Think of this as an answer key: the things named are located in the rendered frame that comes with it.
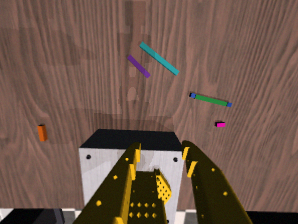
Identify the small magenta block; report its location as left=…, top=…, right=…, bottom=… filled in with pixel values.
left=215, top=122, right=225, bottom=127

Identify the purple rod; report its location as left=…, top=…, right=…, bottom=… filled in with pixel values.
left=127, top=55, right=150, bottom=78

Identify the green rod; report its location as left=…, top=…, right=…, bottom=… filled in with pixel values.
left=195, top=95, right=228, bottom=106

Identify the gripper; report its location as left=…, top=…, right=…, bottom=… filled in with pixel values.
left=72, top=140, right=253, bottom=224

